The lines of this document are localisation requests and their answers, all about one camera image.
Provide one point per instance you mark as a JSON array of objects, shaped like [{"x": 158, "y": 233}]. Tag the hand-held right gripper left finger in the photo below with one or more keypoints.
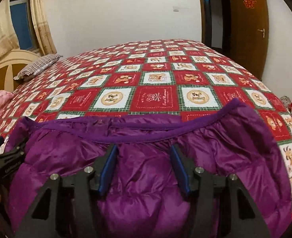
[{"x": 106, "y": 171}]

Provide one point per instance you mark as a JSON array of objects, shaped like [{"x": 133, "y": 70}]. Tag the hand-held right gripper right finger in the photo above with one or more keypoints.
[{"x": 180, "y": 171}]

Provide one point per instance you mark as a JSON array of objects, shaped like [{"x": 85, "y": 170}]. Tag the purple hooded puffer jacket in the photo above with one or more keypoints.
[{"x": 148, "y": 203}]

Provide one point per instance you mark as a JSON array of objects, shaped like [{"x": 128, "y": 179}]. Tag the cream wooden headboard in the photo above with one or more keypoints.
[{"x": 12, "y": 62}]

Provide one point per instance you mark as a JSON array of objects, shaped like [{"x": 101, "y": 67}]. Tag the striped pillow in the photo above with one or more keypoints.
[{"x": 37, "y": 65}]

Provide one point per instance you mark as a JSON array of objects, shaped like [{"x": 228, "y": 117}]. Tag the red bear-print bedspread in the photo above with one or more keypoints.
[{"x": 160, "y": 79}]

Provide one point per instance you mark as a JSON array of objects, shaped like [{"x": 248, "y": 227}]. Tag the window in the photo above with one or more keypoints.
[{"x": 22, "y": 22}]

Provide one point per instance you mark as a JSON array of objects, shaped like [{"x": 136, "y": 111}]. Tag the narrow beige patterned curtain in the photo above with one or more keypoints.
[{"x": 41, "y": 17}]

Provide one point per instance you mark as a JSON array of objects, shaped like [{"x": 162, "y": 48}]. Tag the brown wooden door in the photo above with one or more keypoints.
[{"x": 250, "y": 34}]

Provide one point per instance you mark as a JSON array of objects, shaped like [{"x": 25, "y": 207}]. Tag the red paper door decoration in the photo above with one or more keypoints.
[{"x": 247, "y": 0}]

